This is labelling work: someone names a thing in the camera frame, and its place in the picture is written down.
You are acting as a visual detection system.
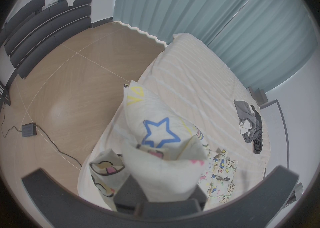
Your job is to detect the bed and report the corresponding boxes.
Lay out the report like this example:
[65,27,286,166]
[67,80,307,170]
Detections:
[77,33,291,212]

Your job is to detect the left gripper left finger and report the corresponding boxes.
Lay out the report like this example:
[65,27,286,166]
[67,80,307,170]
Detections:
[114,175,148,213]

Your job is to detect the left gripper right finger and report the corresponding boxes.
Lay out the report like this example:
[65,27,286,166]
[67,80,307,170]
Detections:
[189,184,208,210]

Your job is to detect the grey and white knit garment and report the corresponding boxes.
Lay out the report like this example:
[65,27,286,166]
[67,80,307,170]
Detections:
[234,100,257,135]

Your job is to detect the black cable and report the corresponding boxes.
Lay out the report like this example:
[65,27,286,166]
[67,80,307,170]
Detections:
[37,126,83,168]
[1,107,23,139]

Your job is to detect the white printed pyjama top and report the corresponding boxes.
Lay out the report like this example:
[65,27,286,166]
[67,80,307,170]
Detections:
[89,80,240,211]

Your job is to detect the grey bedside table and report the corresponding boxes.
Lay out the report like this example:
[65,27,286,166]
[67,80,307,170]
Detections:
[247,87,269,107]

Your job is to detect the black garment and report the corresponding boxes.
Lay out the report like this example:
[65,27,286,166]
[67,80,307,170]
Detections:
[251,105,264,154]

